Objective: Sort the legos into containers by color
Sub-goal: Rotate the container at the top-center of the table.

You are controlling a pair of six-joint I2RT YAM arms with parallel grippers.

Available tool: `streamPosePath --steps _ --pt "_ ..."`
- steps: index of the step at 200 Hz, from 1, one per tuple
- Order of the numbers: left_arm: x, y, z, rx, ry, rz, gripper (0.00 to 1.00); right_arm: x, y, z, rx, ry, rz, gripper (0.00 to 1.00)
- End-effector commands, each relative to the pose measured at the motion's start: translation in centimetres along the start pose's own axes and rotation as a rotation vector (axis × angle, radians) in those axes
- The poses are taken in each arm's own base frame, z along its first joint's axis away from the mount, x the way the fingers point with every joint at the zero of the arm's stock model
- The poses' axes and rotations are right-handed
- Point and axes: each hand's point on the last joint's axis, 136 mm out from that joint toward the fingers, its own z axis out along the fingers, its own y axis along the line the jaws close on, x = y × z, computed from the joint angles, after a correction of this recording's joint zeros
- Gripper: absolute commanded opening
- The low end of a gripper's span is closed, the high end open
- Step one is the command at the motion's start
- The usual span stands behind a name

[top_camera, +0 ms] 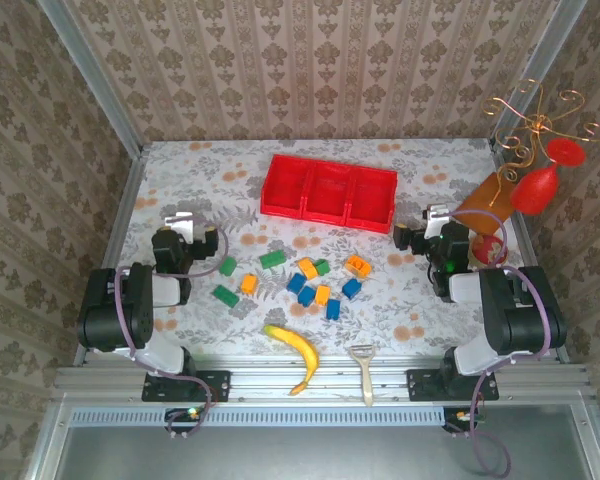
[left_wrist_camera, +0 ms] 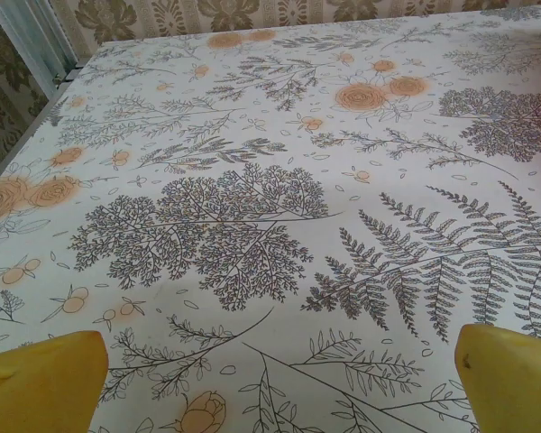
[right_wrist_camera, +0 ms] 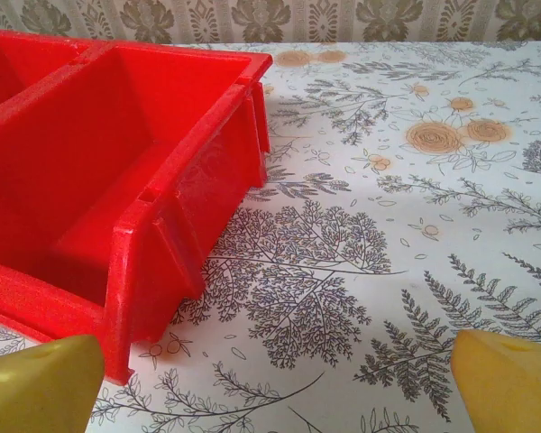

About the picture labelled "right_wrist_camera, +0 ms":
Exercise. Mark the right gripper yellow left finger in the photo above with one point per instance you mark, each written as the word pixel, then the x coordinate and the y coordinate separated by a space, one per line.
pixel 36 388

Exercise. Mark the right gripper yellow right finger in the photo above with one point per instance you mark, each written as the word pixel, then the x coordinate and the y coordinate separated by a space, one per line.
pixel 514 392

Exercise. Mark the white floral tablecloth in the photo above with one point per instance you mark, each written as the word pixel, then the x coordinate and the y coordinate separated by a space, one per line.
pixel 387 225

